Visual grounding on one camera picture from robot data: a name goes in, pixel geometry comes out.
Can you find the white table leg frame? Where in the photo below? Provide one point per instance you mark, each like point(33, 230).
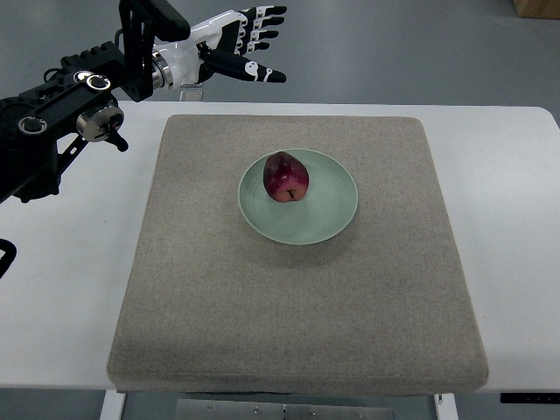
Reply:
point(112, 406)

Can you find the beige fabric mat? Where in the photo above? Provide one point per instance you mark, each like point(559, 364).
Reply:
point(212, 306)

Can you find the silver floor outlet box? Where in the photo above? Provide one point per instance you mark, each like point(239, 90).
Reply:
point(191, 92)

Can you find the cardboard box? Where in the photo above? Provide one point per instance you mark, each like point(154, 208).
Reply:
point(541, 9)

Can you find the green ceramic plate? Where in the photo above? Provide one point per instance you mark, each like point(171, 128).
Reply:
point(328, 207)

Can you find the red apple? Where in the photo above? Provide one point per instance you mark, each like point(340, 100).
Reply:
point(285, 179)

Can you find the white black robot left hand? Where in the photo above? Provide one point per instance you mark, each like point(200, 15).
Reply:
point(220, 45)

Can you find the grey metal base plate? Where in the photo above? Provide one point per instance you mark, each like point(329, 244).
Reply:
point(190, 409)

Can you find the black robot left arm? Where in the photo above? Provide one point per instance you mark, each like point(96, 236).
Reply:
point(45, 128)

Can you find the black table control panel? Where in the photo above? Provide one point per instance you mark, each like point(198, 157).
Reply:
point(530, 398)

